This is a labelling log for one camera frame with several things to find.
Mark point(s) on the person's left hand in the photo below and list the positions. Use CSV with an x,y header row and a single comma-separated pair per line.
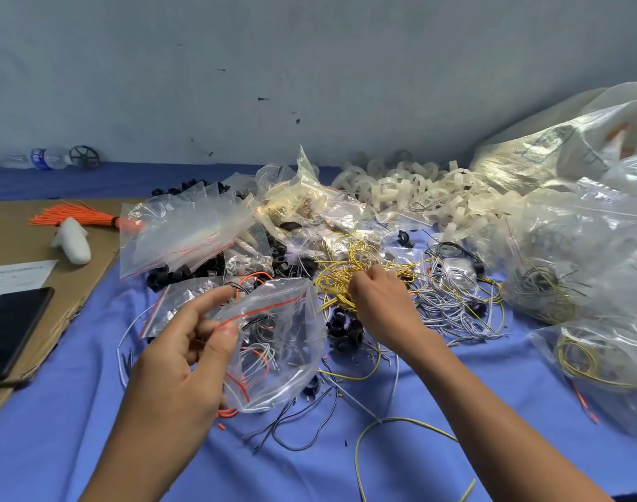
x,y
177,376

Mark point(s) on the person's right hand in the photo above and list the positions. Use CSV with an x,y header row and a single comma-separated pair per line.
x,y
386,313

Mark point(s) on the red-zip plastic bag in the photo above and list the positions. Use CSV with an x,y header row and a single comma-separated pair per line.
x,y
167,303

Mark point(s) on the pile of black plastic rings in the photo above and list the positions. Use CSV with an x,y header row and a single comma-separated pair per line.
x,y
167,277

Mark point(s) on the clear zip plastic bag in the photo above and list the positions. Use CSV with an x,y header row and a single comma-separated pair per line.
x,y
287,340

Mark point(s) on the pile of white plastic wheels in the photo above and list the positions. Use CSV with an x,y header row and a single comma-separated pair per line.
x,y
423,188

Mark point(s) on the heap of plastic bags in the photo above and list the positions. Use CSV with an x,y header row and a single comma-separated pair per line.
x,y
303,198

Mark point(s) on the stack of plastic bags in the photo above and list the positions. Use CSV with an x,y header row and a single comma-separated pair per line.
x,y
182,230

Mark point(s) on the pile of large plastic bags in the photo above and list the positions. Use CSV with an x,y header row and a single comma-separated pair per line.
x,y
590,235

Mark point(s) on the person's right forearm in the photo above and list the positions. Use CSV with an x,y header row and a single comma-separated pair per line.
x,y
501,434

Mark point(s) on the blue cloth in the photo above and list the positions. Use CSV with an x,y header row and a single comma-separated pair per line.
x,y
57,434

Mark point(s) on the white handheld device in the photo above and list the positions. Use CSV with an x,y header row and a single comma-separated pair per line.
x,y
71,240

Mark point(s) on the black smartphone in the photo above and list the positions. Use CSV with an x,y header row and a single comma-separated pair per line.
x,y
10,329

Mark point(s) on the white paper sheet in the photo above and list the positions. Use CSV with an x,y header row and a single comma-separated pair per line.
x,y
15,277

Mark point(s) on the orange tie bundle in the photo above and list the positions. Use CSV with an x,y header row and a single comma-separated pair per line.
x,y
73,213

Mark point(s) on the brown cardboard sheet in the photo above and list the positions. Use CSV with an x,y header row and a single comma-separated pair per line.
x,y
25,240

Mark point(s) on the black round wheel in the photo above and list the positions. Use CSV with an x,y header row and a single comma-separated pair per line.
x,y
85,157

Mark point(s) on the clear plastic water bottle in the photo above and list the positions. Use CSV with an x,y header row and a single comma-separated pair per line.
x,y
41,159

